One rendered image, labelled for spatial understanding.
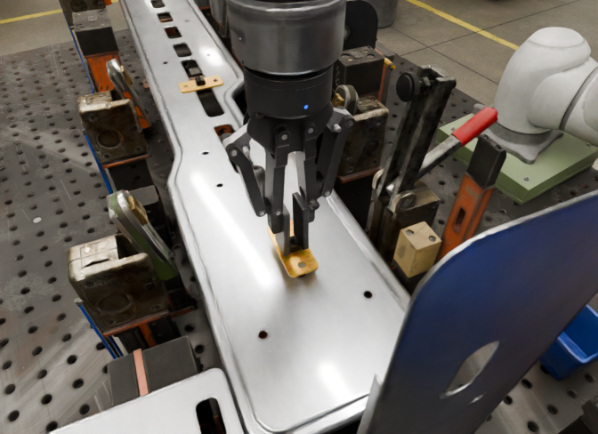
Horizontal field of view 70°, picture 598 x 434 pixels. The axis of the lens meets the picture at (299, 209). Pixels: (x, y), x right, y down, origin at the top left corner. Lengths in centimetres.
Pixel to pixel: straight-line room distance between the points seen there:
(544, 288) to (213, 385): 35
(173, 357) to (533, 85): 94
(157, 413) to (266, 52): 34
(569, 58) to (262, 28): 88
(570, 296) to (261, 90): 25
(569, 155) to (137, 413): 112
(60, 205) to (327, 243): 78
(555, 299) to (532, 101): 95
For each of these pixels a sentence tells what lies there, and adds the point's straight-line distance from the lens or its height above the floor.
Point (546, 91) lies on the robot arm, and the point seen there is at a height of 94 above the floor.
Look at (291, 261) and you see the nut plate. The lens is 51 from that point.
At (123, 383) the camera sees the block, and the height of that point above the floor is 98.
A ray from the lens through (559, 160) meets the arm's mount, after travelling 125.
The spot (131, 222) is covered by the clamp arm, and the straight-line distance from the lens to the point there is 48.
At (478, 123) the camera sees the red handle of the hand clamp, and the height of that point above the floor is 114.
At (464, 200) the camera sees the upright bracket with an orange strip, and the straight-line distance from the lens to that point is 46.
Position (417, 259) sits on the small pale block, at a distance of 50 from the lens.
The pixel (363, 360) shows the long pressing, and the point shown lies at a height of 100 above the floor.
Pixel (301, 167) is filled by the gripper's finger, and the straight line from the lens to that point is 44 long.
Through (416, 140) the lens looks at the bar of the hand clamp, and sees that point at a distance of 48.
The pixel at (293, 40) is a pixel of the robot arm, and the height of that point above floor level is 130.
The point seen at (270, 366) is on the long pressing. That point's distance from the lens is 47.
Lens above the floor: 142
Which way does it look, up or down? 45 degrees down
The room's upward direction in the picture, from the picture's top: straight up
